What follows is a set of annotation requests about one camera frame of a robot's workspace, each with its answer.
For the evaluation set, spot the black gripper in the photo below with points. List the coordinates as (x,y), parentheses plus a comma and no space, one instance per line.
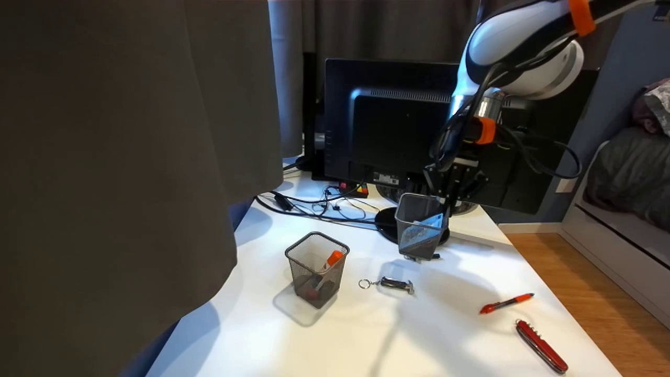
(454,183)

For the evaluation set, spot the grey mesh container front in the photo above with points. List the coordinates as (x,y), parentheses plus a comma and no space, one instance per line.
(422,225)

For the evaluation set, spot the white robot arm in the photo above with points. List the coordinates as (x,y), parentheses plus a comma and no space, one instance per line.
(525,50)

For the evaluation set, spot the orange marker in container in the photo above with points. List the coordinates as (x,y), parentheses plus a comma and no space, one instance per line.
(332,266)

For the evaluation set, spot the keyring multitool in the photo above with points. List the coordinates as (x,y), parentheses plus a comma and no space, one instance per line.
(387,284)

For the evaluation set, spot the red pen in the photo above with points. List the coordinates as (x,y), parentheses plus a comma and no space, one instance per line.
(486,309)

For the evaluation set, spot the black computer monitor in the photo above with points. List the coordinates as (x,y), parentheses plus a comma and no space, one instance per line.
(382,118)

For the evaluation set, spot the red pocket knife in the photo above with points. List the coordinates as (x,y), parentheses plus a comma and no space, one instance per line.
(543,349)

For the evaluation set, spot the grey bed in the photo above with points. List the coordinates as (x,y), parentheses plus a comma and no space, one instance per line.
(619,216)

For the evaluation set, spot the grey curtain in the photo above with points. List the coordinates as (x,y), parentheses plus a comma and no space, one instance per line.
(128,127)

